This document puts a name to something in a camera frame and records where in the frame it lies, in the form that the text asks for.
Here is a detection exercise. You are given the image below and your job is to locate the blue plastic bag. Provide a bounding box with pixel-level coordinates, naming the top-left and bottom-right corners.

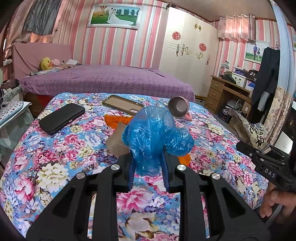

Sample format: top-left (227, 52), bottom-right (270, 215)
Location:
top-left (121, 105), bottom-right (194, 177)

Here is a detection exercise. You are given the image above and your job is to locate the right hand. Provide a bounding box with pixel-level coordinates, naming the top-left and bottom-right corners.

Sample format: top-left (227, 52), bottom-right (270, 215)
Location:
top-left (259, 182), bottom-right (295, 224)

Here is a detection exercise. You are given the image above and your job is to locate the floral door curtain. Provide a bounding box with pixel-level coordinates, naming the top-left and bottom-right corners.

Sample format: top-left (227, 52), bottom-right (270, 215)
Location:
top-left (233, 86), bottom-right (293, 149)

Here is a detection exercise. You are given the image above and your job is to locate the floral bed sheet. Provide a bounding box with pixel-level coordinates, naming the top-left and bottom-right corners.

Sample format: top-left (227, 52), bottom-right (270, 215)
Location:
top-left (1, 93), bottom-right (267, 240)

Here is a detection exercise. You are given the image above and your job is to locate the dark hanging coat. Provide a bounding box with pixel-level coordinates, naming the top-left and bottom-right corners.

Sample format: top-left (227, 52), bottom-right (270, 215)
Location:
top-left (250, 47), bottom-right (280, 123)

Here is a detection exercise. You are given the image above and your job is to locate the wooden desk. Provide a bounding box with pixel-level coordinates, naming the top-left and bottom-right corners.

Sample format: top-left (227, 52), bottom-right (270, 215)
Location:
top-left (205, 75), bottom-right (252, 118)

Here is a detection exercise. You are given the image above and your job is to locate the white storage box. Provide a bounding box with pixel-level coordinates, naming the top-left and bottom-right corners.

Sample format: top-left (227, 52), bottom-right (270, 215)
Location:
top-left (232, 72), bottom-right (247, 88)

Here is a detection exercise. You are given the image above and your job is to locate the black wallet case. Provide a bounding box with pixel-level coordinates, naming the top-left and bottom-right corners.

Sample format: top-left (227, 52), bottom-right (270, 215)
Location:
top-left (39, 103), bottom-right (85, 135)

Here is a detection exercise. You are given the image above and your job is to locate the desk lamp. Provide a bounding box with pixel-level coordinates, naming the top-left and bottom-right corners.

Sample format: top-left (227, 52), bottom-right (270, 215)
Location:
top-left (219, 61), bottom-right (229, 76)

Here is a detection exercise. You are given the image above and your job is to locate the small framed couple photo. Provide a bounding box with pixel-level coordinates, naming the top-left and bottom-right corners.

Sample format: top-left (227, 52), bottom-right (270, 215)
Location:
top-left (244, 40), bottom-right (270, 64)

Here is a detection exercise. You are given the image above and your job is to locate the pink mug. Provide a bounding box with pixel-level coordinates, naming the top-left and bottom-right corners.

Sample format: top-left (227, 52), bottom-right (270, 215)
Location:
top-left (168, 96), bottom-right (192, 121)

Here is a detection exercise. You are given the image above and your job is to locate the dotted side table cloth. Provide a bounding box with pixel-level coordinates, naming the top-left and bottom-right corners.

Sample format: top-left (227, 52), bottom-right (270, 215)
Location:
top-left (0, 101), bottom-right (31, 128)

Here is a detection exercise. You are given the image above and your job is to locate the brown phone case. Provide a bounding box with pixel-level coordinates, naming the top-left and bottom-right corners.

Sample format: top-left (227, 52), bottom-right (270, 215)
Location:
top-left (102, 95), bottom-right (144, 116)

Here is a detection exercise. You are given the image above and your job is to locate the pink window curtain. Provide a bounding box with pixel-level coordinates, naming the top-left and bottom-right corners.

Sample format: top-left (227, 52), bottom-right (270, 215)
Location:
top-left (218, 14), bottom-right (256, 42)

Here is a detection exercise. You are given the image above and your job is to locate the purple dotted bed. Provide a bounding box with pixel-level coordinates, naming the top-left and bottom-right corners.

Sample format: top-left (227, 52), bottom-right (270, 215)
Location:
top-left (20, 65), bottom-right (195, 102)

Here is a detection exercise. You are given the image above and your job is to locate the white wardrobe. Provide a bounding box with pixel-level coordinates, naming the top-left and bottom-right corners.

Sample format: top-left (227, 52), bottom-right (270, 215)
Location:
top-left (152, 7), bottom-right (219, 97)

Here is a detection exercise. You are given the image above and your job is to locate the yellow duck plush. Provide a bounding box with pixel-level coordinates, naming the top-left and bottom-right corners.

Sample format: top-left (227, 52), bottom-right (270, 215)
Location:
top-left (40, 57), bottom-right (52, 70)

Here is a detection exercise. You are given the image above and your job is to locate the pink headboard cover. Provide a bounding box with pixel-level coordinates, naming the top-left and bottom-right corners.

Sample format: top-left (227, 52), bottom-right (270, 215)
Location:
top-left (12, 43), bottom-right (73, 80)

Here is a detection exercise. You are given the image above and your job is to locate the grey hanging cloth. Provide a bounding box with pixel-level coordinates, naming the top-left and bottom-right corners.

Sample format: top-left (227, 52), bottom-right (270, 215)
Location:
top-left (23, 0), bottom-right (62, 36)

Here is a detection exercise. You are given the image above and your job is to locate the framed wedding photo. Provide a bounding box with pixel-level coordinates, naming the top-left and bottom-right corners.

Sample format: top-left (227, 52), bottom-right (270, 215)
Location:
top-left (87, 3), bottom-right (142, 30)

